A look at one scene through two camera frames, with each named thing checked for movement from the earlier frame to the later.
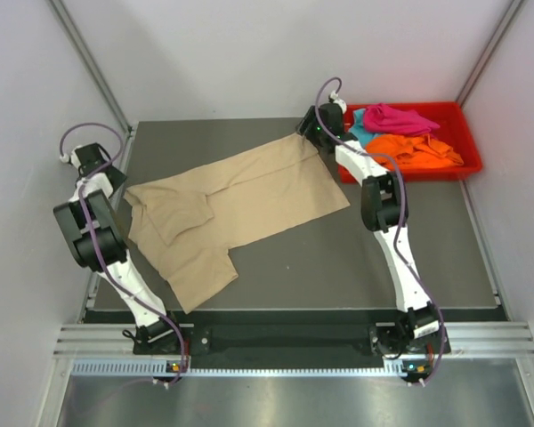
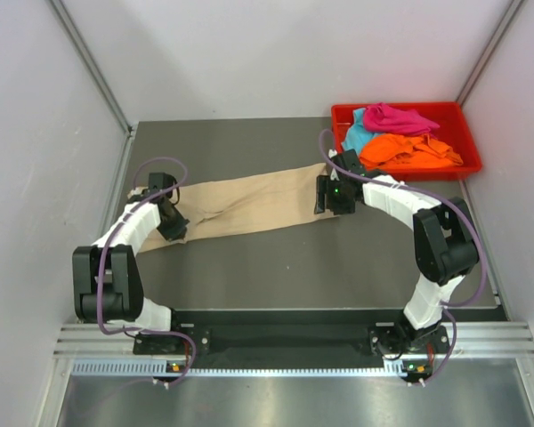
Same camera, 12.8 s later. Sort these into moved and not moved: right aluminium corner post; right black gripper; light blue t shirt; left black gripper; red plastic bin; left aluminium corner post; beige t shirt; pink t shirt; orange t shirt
Moved: left black gripper; beige t shirt; right black gripper
Not moved: light blue t shirt; left aluminium corner post; red plastic bin; right aluminium corner post; pink t shirt; orange t shirt
